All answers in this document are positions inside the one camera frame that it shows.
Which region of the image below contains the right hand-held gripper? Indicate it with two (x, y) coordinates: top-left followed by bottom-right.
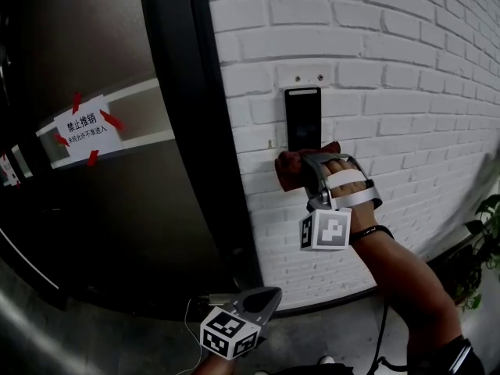
(298, 152), (384, 252)

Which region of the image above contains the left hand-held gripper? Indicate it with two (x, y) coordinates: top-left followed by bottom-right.
(199, 286), (283, 362)

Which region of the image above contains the dark red cloth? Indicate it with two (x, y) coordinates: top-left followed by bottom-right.
(274, 141), (341, 194)

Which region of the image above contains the black wall access reader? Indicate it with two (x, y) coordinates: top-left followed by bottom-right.
(284, 87), (323, 155)

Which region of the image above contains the person's left forearm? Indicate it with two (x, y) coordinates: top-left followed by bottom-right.
(193, 352), (236, 375)

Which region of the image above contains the person's right forearm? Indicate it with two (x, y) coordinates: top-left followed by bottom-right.
(348, 199), (466, 366)

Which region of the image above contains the person's right hand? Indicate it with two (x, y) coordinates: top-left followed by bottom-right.
(323, 156), (370, 202)

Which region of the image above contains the black wristband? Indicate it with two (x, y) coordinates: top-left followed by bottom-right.
(349, 224), (395, 245)

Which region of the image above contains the green potted plant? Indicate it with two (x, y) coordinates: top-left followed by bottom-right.
(445, 193), (500, 313)

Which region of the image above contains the glass door with frosted band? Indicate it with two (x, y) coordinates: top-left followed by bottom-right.
(7, 0), (240, 314)
(0, 0), (67, 312)

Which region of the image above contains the person's black sleeve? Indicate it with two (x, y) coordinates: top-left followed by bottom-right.
(408, 336), (486, 375)

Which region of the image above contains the large white paper sign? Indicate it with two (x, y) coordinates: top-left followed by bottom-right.
(53, 100), (124, 159)

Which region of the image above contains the small white paper sign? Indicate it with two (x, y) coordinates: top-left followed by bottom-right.
(0, 153), (21, 189)

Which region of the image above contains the metal door floor bracket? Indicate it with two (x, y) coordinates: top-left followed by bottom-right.
(208, 292), (240, 305)

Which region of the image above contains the thin white cable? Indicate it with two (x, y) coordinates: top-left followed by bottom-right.
(184, 298), (204, 375)

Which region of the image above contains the black cable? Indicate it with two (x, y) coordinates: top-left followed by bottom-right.
(366, 302), (407, 375)

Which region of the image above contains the white wall mounting plate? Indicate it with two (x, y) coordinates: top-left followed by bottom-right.
(275, 62), (335, 90)

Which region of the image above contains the black door frame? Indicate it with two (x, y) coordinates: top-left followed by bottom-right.
(138, 0), (263, 310)

